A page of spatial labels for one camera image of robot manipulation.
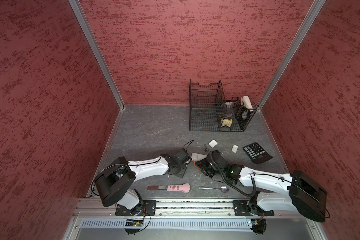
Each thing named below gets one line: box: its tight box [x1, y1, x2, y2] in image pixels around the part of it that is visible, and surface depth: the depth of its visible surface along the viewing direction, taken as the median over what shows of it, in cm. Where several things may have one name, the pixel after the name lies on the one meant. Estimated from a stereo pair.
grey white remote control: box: [191, 152, 207, 162], surface depth 93 cm
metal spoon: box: [198, 185, 229, 193], surface depth 83 cm
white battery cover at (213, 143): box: [208, 139, 218, 148], surface depth 101 cm
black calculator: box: [242, 142, 273, 165], surface depth 94 cm
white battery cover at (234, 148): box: [232, 144, 239, 154], surface depth 99 cm
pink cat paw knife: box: [147, 183, 191, 193], surface depth 80 cm
